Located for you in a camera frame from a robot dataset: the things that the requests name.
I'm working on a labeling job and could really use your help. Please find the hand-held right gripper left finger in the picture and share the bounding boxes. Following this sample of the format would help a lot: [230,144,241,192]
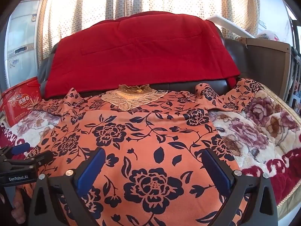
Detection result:
[28,147,106,226]

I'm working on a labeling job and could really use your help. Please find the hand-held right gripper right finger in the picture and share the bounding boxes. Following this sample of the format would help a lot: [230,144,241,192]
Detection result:
[201,148,279,226]

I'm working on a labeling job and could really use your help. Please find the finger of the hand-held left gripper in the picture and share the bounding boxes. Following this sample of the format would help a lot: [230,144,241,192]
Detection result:
[3,150,54,169]
[0,142,31,162]

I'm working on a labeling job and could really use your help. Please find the orange floral blouse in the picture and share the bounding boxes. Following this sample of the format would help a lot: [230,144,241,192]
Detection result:
[26,83,262,226]

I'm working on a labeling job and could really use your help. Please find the person's left hand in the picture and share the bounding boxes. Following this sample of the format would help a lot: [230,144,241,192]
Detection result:
[12,193,27,220]

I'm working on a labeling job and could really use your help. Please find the red gift bag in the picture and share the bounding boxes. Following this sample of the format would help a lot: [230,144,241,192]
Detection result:
[0,76,44,128]

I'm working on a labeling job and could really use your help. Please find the floral plush blanket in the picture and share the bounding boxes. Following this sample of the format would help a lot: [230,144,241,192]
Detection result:
[0,88,301,217]

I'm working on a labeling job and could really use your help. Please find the dark leather sofa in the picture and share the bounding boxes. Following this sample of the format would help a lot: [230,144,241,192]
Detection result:
[38,26,250,99]

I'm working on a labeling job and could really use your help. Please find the white standing air conditioner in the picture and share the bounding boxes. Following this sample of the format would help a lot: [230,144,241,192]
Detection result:
[5,0,44,90]

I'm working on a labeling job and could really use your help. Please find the red quilt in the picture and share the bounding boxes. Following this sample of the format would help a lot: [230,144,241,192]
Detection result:
[43,11,241,99]

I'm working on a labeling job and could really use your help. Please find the dotted cream curtain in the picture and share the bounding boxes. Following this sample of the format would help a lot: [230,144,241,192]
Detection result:
[36,0,261,62]

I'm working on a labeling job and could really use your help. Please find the white shelf board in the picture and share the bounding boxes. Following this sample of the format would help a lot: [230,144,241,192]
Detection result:
[207,14,257,39]

